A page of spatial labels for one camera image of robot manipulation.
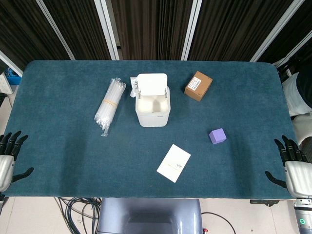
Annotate purple foam cube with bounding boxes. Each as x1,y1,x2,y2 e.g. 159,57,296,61
209,128,227,145

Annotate small clear plastic bag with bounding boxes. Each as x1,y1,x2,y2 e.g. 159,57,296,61
129,77,139,98

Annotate black cable with red plug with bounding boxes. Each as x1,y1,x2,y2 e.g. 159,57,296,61
201,212,237,234

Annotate black floor cables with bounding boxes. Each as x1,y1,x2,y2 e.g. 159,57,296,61
55,196,102,234

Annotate white open-lid container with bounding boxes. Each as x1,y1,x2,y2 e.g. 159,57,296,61
135,73,171,128

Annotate bundle of clear straws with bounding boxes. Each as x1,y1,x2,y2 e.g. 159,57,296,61
94,77,127,137

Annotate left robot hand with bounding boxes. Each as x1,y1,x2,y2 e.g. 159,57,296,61
0,131,35,193

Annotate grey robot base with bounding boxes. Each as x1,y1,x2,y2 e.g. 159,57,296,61
97,197,204,234

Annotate white cushion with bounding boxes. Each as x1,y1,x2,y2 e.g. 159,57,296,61
282,72,312,117

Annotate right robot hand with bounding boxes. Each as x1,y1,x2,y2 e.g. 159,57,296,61
265,135,312,197

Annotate white card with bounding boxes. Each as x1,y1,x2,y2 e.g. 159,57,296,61
156,143,192,183

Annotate blue box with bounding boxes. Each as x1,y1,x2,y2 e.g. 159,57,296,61
4,67,22,85

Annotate brown cardboard box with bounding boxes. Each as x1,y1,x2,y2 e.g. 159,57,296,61
184,71,214,102

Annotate teal table cloth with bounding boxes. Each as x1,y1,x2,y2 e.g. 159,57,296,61
1,60,302,199

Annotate black table bracket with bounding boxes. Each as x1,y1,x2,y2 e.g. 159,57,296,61
250,199,280,208

